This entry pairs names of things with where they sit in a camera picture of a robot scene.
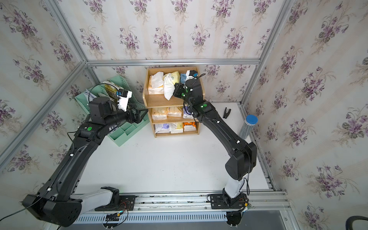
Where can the black stapler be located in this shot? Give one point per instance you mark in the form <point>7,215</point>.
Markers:
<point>226,113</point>

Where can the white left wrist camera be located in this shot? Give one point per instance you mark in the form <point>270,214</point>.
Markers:
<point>123,99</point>

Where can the pale orange tissue pack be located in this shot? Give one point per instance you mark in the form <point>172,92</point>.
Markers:
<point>159,113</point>
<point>174,111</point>

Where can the white yellow tissue pack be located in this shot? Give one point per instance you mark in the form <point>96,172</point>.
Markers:
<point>176,128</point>

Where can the purple bear tissue pack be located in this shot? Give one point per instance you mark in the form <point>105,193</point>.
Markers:
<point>186,114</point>

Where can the light blue tissue pack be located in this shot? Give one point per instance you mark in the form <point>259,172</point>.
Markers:
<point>183,78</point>

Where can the orange flower tissue pack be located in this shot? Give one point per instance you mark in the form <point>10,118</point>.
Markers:
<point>155,85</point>

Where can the blue capped striped cylinder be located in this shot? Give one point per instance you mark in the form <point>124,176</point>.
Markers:
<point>248,125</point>

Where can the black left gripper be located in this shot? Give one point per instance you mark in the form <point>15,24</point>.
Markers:
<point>136,119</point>

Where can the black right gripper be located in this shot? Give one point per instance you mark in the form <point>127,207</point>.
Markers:
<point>179,86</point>

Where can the bright orange tissue pack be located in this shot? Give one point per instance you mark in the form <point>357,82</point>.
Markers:
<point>189,126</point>

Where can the white papers in organizer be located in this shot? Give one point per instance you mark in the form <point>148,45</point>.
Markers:
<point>89,96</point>

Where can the white purple tissue pack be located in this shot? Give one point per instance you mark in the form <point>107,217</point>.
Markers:
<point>162,128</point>

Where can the yellow green tissue pack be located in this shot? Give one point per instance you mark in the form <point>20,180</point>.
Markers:
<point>169,82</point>

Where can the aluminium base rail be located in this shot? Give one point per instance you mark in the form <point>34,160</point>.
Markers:
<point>186,207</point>

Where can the yellow cover book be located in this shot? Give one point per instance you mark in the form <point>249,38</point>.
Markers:
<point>111,89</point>

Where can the mint green desk organizer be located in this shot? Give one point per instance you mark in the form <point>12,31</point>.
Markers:
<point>127,130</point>

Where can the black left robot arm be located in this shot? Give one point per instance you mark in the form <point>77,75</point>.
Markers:
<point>56,202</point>

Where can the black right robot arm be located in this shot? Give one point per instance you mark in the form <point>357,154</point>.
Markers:
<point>243,155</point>

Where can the wooden three-tier shelf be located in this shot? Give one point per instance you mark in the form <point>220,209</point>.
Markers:
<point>158,100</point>

